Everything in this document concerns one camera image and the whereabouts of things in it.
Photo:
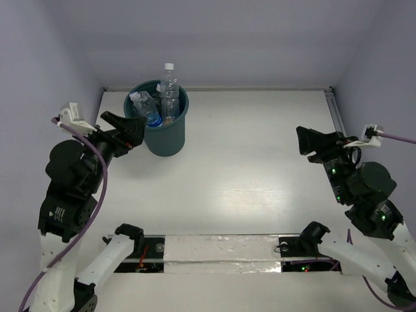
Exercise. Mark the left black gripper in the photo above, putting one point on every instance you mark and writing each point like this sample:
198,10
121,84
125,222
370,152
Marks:
120,143

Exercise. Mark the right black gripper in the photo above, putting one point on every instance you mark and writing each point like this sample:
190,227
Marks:
309,138

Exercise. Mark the blue label bottle white cap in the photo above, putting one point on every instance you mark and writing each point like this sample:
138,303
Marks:
154,119

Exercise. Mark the clear ribbed bottle white cap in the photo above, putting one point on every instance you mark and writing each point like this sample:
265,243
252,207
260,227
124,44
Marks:
144,104

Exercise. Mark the clear crushed bottle white cap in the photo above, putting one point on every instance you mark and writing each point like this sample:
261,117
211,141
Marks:
169,94

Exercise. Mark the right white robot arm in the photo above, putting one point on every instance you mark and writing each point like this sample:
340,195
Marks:
391,269

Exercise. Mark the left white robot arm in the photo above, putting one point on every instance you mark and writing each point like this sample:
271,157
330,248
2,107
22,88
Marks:
63,222

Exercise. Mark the dark green plastic bin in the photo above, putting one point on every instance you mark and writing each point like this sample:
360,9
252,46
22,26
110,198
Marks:
166,140

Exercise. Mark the silver foil strip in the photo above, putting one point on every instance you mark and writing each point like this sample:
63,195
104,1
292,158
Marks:
221,254

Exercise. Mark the aluminium rail right edge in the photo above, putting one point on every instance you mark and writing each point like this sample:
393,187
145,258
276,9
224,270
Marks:
334,111

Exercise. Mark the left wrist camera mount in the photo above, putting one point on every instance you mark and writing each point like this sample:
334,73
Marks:
72,116

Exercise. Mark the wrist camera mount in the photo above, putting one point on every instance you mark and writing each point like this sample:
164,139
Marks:
72,116
371,137

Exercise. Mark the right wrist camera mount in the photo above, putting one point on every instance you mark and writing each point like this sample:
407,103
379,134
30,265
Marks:
371,137

